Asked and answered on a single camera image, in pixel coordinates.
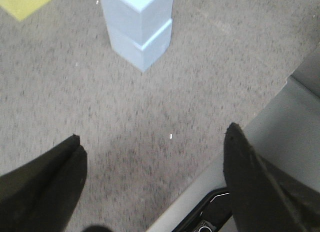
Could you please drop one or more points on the yellow foam cube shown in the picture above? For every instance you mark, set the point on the yellow foam cube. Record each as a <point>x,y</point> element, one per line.
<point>21,9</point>

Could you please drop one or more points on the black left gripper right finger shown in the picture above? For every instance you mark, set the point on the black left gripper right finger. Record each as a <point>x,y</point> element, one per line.
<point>263,197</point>

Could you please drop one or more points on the smooth light blue foam cube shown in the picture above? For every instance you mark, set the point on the smooth light blue foam cube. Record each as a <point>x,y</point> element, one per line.
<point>137,19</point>

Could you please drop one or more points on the black device below table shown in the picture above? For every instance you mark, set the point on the black device below table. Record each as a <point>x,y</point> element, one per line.
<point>210,214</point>

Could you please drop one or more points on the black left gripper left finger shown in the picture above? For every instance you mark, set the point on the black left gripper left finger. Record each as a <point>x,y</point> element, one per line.
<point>42,194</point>

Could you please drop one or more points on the textured light blue foam cube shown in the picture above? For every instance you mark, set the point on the textured light blue foam cube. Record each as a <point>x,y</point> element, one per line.
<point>141,56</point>

